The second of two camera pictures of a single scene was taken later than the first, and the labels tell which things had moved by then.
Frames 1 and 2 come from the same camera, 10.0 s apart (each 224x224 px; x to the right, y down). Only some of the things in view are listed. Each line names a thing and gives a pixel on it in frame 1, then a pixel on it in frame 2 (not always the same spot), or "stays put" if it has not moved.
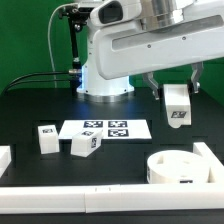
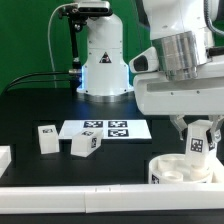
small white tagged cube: x=48 y=139 stays put
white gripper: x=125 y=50 → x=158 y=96
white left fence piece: x=5 y=158 stays put
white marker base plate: x=111 y=129 stays put
